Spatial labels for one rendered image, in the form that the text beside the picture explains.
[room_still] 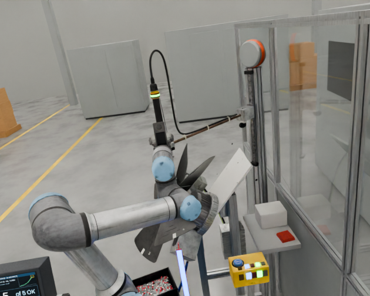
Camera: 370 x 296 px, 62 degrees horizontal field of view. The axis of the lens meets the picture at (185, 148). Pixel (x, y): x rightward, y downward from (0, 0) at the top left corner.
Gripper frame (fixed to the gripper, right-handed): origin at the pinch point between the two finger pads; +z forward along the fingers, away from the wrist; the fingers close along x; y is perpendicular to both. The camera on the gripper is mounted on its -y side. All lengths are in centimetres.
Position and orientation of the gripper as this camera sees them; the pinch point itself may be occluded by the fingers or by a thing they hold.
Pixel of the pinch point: (161, 133)
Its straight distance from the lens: 136.0
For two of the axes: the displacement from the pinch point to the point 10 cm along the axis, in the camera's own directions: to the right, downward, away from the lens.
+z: -0.8, -3.5, 9.3
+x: 9.9, -1.6, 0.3
